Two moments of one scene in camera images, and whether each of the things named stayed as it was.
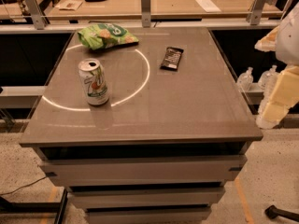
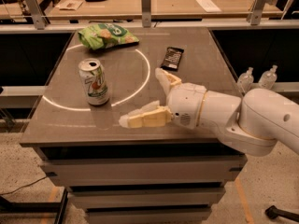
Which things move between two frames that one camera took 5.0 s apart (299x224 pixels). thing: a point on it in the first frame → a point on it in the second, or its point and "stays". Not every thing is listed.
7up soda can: [94, 81] stays
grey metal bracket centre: [146, 12] stays
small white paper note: [207, 6] stays
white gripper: [289, 42] → [186, 104]
